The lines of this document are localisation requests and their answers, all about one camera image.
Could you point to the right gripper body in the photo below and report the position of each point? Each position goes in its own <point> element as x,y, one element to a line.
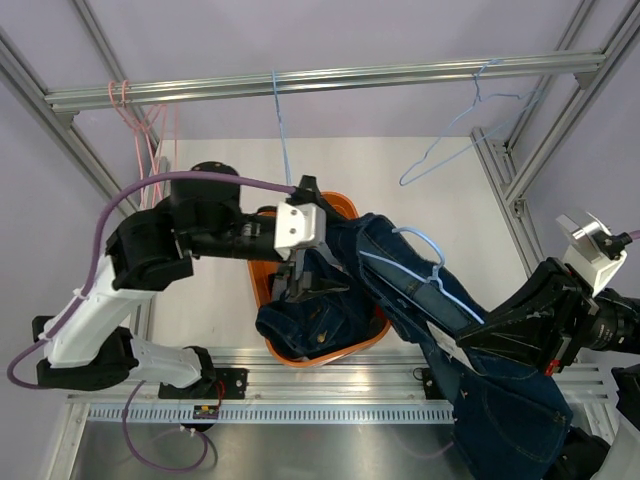
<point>588,307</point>

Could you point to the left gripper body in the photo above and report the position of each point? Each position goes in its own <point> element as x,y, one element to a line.
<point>308,185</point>

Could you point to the dark blue denim garment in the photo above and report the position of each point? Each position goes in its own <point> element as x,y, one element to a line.
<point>323,325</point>

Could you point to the pink hanger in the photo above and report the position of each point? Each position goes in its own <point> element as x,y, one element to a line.
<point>157,114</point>
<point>139,128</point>

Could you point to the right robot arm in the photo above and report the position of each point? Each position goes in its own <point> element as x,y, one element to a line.
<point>616,329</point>

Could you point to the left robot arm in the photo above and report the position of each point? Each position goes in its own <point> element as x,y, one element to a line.
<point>87,348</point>

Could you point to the orange plastic basket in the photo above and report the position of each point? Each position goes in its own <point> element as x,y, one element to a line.
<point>262,277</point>

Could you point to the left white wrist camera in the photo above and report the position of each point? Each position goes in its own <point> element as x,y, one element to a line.
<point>298,227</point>

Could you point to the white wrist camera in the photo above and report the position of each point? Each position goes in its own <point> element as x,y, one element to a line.
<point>298,227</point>
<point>590,253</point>

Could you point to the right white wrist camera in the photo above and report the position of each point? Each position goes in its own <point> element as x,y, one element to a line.
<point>590,253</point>

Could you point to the front aluminium frame rail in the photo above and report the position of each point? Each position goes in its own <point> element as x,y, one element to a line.
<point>375,376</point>

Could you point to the white slotted cable duct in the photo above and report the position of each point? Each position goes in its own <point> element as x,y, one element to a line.
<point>426,414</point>

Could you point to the aluminium hanging rail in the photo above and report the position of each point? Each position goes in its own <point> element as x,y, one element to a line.
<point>78,100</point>

